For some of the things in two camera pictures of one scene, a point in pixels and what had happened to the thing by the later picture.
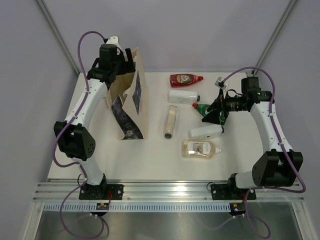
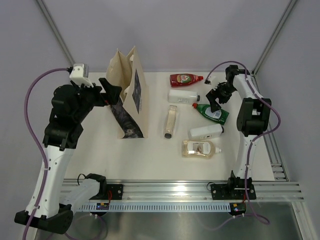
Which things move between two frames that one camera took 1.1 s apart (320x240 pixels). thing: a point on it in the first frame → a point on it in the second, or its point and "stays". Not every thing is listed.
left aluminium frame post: x=57 y=35 stays
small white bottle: x=205 y=132 stays
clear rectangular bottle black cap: x=171 y=121 stays
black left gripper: x=127 y=66 → x=112 y=91
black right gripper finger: x=213 y=117 → x=214 y=105
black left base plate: x=101 y=192 stays
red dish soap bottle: x=179 y=80 stays
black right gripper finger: x=217 y=101 → x=211 y=95
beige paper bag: x=128 y=99 stays
